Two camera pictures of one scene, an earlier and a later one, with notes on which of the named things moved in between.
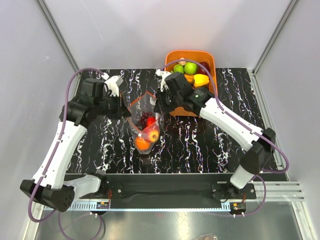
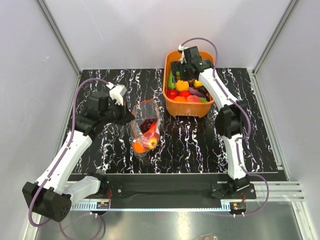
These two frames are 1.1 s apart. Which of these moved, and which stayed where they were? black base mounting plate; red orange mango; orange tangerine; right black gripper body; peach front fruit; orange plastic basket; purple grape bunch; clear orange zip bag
Moved: clear orange zip bag; purple grape bunch; red orange mango; orange tangerine; right black gripper body; peach front fruit
Stayed: black base mounting plate; orange plastic basket
